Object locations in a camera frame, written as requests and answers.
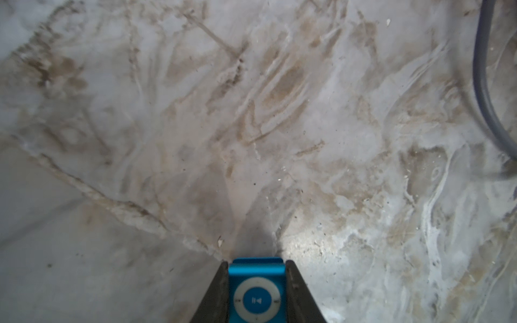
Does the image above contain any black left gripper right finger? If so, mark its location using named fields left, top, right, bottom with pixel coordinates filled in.
left=285, top=260, right=327, bottom=323

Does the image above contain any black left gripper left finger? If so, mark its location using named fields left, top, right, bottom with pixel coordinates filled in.
left=190, top=261, right=230, bottom=323

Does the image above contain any blue mp3 player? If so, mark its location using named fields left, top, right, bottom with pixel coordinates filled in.
left=228, top=257, right=288, bottom=323

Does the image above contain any grey cable of green charger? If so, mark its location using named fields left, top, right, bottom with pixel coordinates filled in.
left=472, top=0, right=517, bottom=160

